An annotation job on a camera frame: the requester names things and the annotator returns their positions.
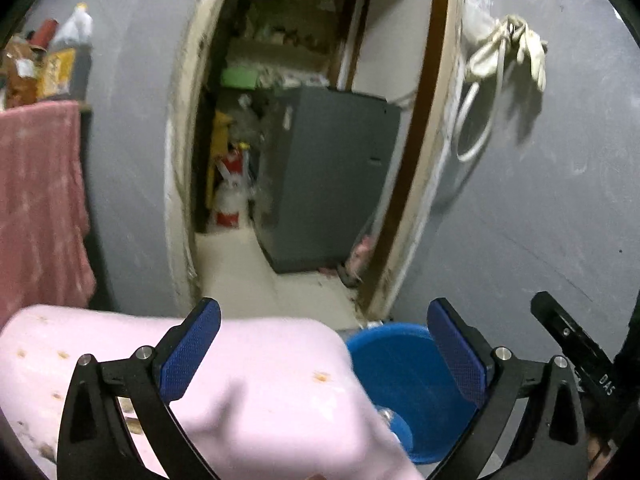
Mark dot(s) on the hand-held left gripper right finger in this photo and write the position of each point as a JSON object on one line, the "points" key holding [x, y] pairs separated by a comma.
{"points": [[455, 347]]}

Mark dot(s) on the brown seasoning packet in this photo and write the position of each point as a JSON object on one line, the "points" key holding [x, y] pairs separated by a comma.
{"points": [[22, 75]]}

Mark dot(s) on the grey appliance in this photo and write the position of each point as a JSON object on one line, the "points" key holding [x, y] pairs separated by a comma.
{"points": [[330, 180]]}

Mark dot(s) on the large dark vinegar jug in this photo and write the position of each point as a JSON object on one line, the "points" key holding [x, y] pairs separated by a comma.
{"points": [[72, 55]]}

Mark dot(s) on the red cup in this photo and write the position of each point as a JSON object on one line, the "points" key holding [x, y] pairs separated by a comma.
{"points": [[44, 32]]}

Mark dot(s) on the pink slippers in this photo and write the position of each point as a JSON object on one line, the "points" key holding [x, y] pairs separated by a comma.
{"points": [[359, 257]]}

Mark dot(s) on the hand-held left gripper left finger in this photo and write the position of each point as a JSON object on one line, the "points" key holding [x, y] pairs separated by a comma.
{"points": [[192, 345]]}

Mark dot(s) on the green plastic item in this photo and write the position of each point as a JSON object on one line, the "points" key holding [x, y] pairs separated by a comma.
{"points": [[240, 77]]}

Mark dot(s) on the person's right hand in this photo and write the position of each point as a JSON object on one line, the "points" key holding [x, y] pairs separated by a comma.
{"points": [[600, 447]]}

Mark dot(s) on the wooden door frame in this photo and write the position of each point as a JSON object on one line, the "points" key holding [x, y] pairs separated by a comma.
{"points": [[425, 160]]}

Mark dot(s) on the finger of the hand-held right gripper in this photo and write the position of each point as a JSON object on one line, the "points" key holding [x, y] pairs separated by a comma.
{"points": [[575, 340]]}

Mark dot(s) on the blue plastic basin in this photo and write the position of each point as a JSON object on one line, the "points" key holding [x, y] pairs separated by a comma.
{"points": [[405, 370]]}

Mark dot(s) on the white rubber gloves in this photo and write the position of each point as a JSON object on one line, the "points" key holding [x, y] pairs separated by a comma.
{"points": [[530, 50]]}

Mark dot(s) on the pink towel blanket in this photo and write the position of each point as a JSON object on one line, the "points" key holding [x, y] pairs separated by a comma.
{"points": [[40, 200]]}

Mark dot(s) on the clear plastic bag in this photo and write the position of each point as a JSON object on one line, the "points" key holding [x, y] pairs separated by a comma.
{"points": [[477, 10]]}

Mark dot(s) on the yellow plastic item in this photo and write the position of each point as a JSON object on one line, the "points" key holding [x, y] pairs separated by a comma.
{"points": [[220, 135]]}

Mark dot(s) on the red and white bottle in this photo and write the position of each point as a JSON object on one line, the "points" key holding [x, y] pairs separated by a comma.
{"points": [[229, 200]]}

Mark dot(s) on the light pink printed cushion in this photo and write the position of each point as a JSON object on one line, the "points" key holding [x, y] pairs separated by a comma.
{"points": [[260, 385]]}

